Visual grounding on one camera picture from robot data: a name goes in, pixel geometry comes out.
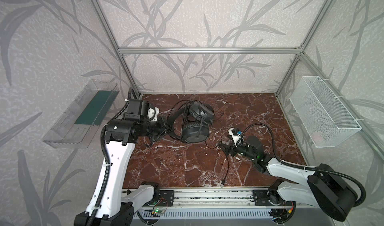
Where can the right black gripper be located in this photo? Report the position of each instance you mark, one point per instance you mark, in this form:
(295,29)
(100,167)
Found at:
(231,149)

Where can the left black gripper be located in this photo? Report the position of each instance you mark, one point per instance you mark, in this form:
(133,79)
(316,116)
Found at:
(157,128)

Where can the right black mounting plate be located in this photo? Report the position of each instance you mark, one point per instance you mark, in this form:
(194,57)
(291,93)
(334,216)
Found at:
(265,197)

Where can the black mounting plate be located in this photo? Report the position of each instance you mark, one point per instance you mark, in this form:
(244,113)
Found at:
(265,197)
(166,199)

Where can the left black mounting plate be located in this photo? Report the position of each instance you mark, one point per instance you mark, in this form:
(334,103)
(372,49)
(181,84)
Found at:
(166,199)

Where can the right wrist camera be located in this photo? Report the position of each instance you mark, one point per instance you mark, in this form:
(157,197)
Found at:
(237,136)

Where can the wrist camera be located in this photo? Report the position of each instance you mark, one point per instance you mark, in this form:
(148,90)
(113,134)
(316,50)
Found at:
(237,136)
(140,111)

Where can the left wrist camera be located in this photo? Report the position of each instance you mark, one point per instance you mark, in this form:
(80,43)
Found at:
(140,111)

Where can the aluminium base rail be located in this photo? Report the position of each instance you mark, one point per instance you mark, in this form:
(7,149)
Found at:
(220,197)

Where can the clear plastic wall bin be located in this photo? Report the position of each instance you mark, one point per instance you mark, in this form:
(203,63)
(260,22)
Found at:
(80,122)

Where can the white wire mesh basket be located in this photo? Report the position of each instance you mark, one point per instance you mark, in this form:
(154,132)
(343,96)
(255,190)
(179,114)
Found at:
(326,119)

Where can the aluminium frame crossbar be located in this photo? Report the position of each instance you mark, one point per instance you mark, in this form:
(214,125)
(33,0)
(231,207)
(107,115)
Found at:
(209,50)

